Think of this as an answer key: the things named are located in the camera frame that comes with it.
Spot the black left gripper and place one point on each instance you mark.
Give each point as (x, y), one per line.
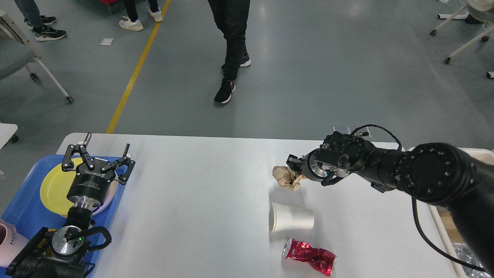
(90, 187)

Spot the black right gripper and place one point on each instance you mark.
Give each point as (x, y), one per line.
(308, 166)

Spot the brown paper ball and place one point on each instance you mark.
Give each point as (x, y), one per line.
(287, 178)

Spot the yellow plastic plate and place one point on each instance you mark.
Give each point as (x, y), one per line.
(55, 185)

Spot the pink mug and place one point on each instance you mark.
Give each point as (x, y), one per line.
(11, 243)

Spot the brown paper bag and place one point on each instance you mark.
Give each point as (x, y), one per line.
(450, 227)

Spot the aluminium foil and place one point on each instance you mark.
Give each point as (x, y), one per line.
(465, 254)

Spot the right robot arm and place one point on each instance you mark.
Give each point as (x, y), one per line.
(438, 174)

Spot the pink plate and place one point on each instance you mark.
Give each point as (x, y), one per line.
(108, 199)

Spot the white paper cup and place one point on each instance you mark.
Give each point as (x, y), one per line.
(283, 217)

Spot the left floor socket plate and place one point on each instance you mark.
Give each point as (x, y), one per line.
(343, 129)

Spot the floor socket plate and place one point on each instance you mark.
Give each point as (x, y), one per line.
(361, 131)
(343, 129)

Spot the right floor socket plate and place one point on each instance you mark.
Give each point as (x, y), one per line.
(361, 131)

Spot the white side table corner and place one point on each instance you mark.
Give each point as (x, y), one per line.
(6, 132)

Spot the crushed red can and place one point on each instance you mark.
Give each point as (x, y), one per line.
(319, 259)

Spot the grey office chair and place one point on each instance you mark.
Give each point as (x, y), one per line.
(17, 51)

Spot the person with white sneakers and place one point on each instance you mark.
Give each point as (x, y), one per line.
(132, 22)

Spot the person in blue jeans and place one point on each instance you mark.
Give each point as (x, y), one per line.
(39, 24)

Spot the person in dark clothes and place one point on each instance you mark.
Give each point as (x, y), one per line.
(231, 18)

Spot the red cart on floor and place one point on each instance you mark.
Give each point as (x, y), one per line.
(110, 5)

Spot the beige plastic bin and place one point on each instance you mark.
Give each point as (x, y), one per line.
(483, 155)

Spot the white chair base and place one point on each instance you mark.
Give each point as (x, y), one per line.
(477, 16)

